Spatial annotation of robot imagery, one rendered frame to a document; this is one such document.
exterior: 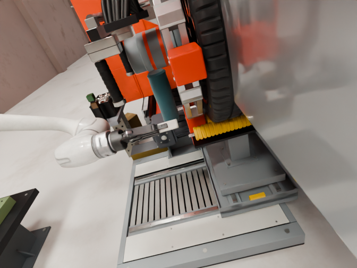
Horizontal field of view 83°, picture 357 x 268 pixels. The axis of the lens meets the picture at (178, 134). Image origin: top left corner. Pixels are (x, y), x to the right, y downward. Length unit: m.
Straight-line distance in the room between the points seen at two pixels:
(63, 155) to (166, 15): 0.54
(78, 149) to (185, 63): 0.47
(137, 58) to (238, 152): 0.65
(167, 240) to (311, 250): 0.61
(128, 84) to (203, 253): 1.00
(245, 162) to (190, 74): 0.69
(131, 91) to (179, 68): 0.89
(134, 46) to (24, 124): 0.48
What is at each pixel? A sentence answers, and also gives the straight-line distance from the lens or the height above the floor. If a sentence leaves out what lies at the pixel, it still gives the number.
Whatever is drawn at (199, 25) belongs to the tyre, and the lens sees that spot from 0.51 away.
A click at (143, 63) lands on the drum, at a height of 0.83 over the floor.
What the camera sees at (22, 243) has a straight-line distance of 1.62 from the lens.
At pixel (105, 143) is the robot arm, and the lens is 0.72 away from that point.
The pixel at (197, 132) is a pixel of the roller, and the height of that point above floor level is 0.53.
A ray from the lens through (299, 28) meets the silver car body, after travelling 0.21.
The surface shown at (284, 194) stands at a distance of 1.05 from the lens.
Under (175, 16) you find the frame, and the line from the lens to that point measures 0.55.
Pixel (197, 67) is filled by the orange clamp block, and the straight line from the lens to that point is 0.48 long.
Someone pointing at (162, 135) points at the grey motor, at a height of 0.33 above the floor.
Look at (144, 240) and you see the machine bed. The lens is 1.13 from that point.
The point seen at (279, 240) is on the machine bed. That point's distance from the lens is 1.02.
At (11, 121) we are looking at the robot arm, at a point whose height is 0.80.
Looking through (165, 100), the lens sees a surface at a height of 0.61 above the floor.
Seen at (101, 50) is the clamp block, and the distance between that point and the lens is 0.65.
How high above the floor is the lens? 0.99
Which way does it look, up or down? 33 degrees down
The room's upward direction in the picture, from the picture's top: 19 degrees counter-clockwise
